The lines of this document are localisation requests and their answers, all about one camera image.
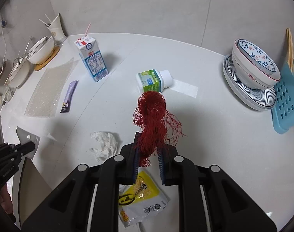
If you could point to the wooden chopsticks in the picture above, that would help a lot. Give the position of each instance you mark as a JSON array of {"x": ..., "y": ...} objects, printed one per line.
[{"x": 290, "y": 50}]

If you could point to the yellow white snack packet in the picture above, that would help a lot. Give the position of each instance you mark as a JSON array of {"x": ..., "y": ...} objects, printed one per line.
[{"x": 141, "y": 200}]

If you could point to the white plate with utensils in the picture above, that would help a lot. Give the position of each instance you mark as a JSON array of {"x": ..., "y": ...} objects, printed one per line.
[{"x": 19, "y": 73}]

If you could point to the blue white milk carton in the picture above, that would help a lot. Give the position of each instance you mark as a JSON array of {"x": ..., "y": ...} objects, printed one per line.
[{"x": 91, "y": 56}]

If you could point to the blue perforated utensil basket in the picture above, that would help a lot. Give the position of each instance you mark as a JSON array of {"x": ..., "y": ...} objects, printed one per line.
[{"x": 283, "y": 111}]

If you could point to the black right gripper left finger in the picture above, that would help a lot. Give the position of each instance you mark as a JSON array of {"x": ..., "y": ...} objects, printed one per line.
[{"x": 121, "y": 169}]

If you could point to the red mesh net bag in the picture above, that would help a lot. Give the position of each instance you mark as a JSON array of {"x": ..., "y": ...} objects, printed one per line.
[{"x": 158, "y": 126}]

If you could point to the purple snack wrapper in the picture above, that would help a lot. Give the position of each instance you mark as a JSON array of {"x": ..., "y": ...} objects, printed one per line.
[{"x": 69, "y": 94}]

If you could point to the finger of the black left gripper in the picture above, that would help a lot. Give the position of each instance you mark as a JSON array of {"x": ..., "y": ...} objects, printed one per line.
[{"x": 27, "y": 149}]

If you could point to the blue floral ceramic bowl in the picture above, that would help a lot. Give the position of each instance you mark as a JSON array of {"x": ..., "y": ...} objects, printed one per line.
[{"x": 257, "y": 57}]

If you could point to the white bowl red rim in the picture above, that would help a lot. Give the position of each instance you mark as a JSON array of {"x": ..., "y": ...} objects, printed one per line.
[{"x": 249, "y": 74}]

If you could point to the white tissue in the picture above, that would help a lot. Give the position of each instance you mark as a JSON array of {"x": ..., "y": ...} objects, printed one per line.
[{"x": 104, "y": 145}]

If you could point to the white green pill bottle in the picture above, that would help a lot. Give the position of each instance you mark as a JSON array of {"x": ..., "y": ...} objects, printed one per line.
[{"x": 154, "y": 80}]

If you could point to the white bowl on coaster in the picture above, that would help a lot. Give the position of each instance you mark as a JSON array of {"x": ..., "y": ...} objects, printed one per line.
[{"x": 43, "y": 53}]

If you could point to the blue striped plate stack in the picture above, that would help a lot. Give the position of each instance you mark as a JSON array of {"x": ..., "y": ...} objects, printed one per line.
[{"x": 257, "y": 99}]

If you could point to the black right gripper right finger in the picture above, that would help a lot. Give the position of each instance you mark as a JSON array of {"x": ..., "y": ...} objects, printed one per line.
[{"x": 180, "y": 171}]

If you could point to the white utensil holder cup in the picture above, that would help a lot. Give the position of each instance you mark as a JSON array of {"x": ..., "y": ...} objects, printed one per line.
[{"x": 56, "y": 30}]

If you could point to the person's left hand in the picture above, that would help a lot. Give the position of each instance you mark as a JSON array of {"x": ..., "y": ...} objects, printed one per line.
[{"x": 6, "y": 201}]

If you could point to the wooden round coaster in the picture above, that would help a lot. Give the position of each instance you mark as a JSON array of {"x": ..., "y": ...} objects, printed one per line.
[{"x": 51, "y": 57}]

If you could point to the clear bubble wrap sheet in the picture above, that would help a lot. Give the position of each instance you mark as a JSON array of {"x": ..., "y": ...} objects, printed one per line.
[{"x": 45, "y": 98}]

